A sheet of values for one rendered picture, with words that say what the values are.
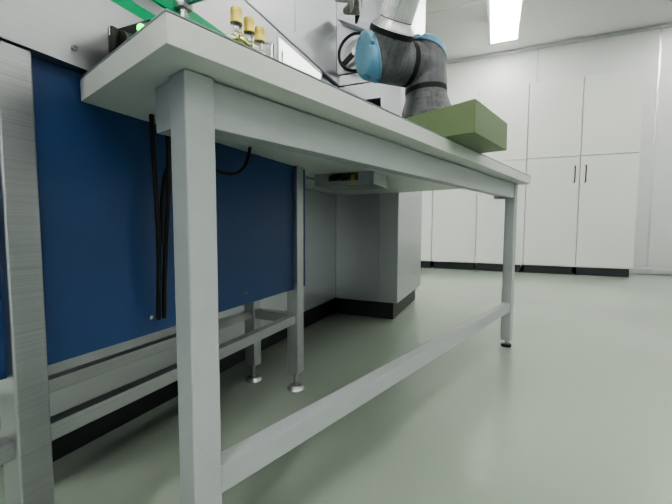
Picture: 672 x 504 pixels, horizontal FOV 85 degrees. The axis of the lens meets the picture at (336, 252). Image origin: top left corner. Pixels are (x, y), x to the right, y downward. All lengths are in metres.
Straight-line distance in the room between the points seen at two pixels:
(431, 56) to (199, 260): 0.85
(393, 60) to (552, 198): 3.90
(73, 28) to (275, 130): 0.31
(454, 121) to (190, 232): 0.70
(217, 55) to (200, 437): 0.47
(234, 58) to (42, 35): 0.28
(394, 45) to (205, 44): 0.64
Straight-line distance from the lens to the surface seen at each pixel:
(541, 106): 4.95
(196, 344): 0.50
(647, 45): 5.77
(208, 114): 0.51
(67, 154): 0.68
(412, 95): 1.11
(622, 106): 5.05
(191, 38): 0.48
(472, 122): 0.96
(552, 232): 4.78
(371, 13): 2.40
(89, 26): 0.73
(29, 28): 0.68
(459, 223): 4.76
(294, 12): 1.99
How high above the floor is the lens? 0.53
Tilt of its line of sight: 4 degrees down
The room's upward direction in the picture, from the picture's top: straight up
